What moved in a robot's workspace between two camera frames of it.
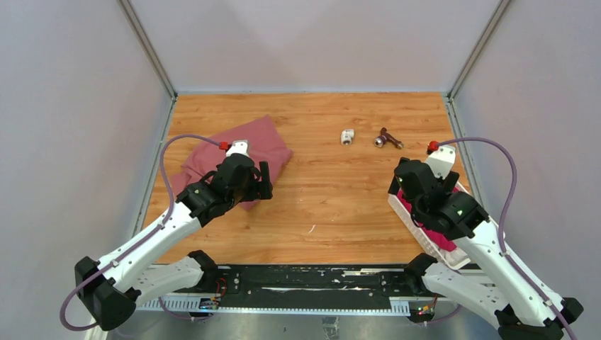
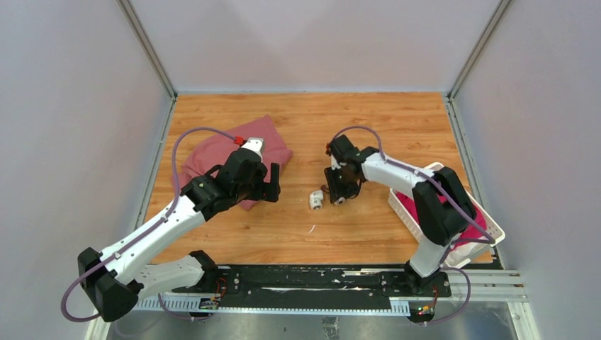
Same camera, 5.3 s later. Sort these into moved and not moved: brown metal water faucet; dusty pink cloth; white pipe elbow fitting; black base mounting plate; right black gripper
Moved: brown metal water faucet; right black gripper; white pipe elbow fitting
Not moved: dusty pink cloth; black base mounting plate
